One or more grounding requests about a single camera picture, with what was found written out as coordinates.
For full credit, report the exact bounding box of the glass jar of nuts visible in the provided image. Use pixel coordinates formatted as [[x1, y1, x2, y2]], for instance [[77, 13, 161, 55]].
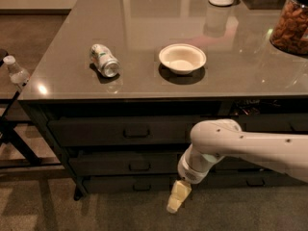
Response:
[[269, 0, 308, 55]]

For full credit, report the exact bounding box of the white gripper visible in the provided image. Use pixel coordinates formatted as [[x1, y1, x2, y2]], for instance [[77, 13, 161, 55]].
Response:
[[167, 144, 224, 214]]

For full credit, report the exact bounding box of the silver soda can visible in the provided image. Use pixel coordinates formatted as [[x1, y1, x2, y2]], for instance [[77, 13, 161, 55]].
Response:
[[90, 44, 120, 78]]

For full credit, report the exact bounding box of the dark side table frame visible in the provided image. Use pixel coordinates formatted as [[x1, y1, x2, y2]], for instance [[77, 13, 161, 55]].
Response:
[[0, 49, 60, 168]]

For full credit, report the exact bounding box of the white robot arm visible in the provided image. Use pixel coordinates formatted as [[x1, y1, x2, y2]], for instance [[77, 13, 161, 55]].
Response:
[[167, 119, 308, 214]]

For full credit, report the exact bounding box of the white paper bowl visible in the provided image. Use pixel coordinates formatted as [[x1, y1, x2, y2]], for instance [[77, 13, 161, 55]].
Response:
[[159, 43, 207, 75]]

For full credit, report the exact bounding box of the clear plastic water bottle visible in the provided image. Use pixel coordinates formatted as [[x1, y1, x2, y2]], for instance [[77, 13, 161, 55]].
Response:
[[3, 55, 30, 92]]

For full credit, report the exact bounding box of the dark drawer cabinet frame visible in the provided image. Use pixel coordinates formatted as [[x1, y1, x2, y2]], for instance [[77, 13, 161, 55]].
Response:
[[21, 99, 306, 198]]

